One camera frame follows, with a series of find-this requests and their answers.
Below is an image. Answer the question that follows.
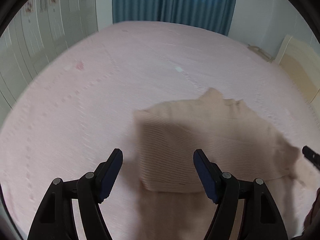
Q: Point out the beige knit sweater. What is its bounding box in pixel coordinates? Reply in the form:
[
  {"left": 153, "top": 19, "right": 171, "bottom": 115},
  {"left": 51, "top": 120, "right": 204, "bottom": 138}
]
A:
[{"left": 133, "top": 88, "right": 317, "bottom": 239}]

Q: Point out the white wardrobe with red decals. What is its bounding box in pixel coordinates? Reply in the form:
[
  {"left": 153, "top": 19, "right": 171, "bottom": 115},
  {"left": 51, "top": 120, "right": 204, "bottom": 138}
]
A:
[{"left": 1, "top": 0, "right": 98, "bottom": 112}]

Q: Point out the cream wooden headboard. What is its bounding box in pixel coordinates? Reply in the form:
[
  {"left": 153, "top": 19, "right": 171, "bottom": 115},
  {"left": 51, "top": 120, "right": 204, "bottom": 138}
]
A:
[{"left": 275, "top": 35, "right": 319, "bottom": 103}]

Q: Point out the blue curtain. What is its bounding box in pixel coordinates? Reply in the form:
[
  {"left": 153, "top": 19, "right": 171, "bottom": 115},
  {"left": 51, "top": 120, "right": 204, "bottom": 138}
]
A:
[{"left": 112, "top": 0, "right": 236, "bottom": 35}]

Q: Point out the person's right hand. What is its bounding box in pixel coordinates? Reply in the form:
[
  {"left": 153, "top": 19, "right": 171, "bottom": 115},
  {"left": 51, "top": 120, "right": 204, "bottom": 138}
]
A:
[{"left": 303, "top": 188, "right": 320, "bottom": 233}]

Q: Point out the pink bed sheet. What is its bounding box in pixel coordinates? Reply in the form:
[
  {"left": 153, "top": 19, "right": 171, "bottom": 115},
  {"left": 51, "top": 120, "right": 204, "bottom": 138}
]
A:
[{"left": 1, "top": 22, "right": 319, "bottom": 239}]

